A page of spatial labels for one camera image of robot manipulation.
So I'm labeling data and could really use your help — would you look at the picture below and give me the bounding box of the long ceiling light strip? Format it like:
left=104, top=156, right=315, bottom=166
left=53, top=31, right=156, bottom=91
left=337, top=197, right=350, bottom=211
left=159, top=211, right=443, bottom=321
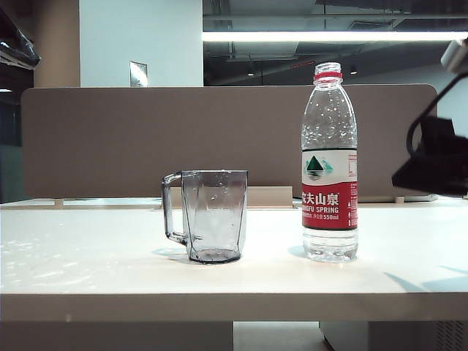
left=201, top=31, right=468, bottom=43

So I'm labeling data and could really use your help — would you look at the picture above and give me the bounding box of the red label water bottle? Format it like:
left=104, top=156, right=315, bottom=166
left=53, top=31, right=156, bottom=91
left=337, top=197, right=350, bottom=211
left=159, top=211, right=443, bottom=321
left=300, top=61, right=360, bottom=264

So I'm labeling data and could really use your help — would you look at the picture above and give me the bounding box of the clear grey faceted mug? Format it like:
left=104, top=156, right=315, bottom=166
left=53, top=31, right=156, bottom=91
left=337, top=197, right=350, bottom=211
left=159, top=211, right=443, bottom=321
left=162, top=169, right=250, bottom=265

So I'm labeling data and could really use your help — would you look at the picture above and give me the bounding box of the beige rail fixture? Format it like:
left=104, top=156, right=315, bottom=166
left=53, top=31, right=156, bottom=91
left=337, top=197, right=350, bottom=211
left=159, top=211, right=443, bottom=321
left=245, top=186, right=294, bottom=210

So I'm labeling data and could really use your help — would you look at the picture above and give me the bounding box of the silver wall sign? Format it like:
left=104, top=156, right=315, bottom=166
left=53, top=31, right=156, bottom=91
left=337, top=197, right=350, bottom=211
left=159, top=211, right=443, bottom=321
left=129, top=61, right=148, bottom=88

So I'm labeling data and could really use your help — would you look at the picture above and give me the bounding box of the brown desk divider panel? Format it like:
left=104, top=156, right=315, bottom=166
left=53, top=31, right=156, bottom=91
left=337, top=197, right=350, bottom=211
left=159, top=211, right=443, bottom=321
left=20, top=84, right=439, bottom=201

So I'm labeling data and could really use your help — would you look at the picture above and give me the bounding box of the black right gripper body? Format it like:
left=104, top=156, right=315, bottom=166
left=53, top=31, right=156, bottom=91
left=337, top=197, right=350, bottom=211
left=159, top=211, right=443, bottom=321
left=390, top=116, right=468, bottom=201

